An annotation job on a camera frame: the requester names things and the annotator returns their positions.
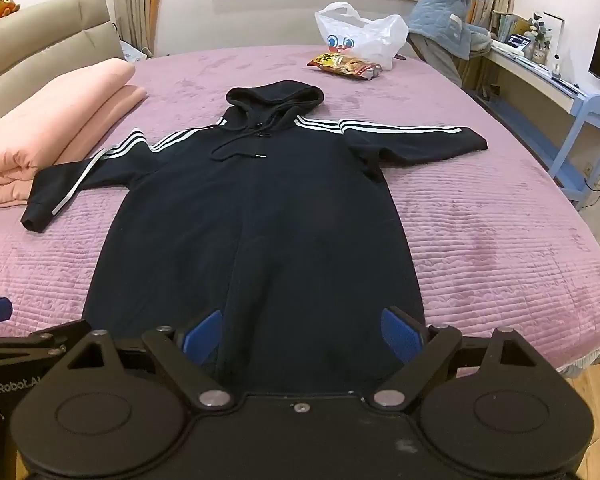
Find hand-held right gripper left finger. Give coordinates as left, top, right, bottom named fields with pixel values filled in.
left=65, top=309, right=236, bottom=410

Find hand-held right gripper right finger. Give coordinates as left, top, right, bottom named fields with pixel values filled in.
left=371, top=306, right=542, bottom=410

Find black hoodie with white stripes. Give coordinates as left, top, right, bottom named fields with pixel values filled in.
left=20, top=79, right=490, bottom=396

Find purple quilted bed cover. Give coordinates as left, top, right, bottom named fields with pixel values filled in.
left=0, top=44, right=600, bottom=378

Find folded pink blanket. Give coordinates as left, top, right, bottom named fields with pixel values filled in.
left=0, top=56, right=148, bottom=209

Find red and yellow snack packet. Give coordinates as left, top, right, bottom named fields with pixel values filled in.
left=307, top=51, right=384, bottom=82

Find beige padded headboard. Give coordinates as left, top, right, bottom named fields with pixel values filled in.
left=0, top=0, right=124, bottom=92

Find white and blue desk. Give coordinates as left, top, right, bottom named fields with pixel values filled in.
left=472, top=35, right=591, bottom=113

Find white printed plastic bag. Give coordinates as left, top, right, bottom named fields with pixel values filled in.
left=314, top=2, right=410, bottom=72

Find small tablet screen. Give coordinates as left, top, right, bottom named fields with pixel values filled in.
left=505, top=33, right=534, bottom=54

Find row of books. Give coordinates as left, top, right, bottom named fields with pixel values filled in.
left=492, top=10, right=532, bottom=44

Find small flower bouquet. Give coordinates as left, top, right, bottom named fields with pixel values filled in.
left=527, top=10, right=554, bottom=47

